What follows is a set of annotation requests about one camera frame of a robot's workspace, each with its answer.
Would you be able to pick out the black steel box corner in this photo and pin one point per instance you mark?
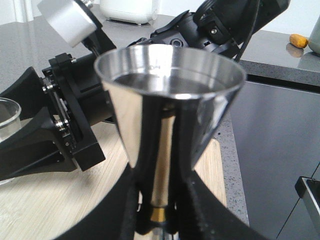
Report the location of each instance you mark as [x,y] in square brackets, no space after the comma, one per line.
[308,189]

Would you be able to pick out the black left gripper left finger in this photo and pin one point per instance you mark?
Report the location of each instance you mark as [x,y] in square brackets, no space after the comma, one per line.
[116,216]

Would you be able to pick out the white kitchen appliance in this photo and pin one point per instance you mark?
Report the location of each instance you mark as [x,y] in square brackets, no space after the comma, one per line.
[131,11]

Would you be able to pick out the steel double jigger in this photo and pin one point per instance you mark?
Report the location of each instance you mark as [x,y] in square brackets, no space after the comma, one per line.
[167,103]

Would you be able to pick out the wooden cutting board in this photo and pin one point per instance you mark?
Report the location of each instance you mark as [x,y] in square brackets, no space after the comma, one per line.
[43,206]

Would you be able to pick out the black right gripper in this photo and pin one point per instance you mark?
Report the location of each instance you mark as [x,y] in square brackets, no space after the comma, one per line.
[39,146]

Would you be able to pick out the clear glass beaker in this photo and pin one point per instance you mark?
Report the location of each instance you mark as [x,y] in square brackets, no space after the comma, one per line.
[10,123]

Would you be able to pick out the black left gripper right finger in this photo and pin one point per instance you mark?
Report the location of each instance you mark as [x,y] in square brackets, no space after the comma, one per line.
[201,216]

